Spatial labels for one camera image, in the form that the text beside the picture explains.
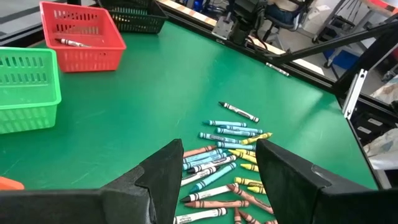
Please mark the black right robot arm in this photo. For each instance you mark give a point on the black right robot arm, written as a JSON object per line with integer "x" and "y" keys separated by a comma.
{"x": 245, "y": 18}

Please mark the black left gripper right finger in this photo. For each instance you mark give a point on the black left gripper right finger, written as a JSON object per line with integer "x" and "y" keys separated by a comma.
{"x": 298, "y": 193}

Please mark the silver aluminium bracket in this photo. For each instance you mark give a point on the silver aluminium bracket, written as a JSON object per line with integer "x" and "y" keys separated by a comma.
{"x": 354, "y": 93}

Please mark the black plastic basket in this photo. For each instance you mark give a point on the black plastic basket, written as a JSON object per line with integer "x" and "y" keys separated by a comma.
{"x": 136, "y": 18}

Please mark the orange plastic basket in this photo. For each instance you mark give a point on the orange plastic basket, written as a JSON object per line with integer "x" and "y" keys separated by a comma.
{"x": 9, "y": 184}

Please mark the white bag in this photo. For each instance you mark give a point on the white bag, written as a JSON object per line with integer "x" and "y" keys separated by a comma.
{"x": 384, "y": 149}

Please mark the black box with labels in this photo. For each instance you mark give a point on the black box with labels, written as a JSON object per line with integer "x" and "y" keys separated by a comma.
{"x": 370, "y": 124}

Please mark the green table mat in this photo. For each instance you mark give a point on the green table mat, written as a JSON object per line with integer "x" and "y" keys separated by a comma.
{"x": 155, "y": 93}

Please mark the red plastic basket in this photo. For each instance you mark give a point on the red plastic basket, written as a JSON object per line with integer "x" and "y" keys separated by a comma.
{"x": 84, "y": 56}

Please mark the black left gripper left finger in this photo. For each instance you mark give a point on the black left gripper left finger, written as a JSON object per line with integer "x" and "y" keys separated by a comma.
{"x": 149, "y": 193}

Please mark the green plastic basket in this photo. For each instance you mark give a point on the green plastic basket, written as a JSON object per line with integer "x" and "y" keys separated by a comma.
{"x": 28, "y": 93}

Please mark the black office chair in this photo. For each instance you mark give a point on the black office chair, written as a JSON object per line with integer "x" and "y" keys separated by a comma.
{"x": 290, "y": 26}

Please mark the blue box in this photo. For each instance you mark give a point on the blue box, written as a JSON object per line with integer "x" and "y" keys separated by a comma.
{"x": 343, "y": 59}

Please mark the silver hinge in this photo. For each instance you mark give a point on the silver hinge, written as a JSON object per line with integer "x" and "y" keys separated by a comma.
{"x": 276, "y": 69}

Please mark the person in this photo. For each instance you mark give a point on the person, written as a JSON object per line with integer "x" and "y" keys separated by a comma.
{"x": 281, "y": 14}

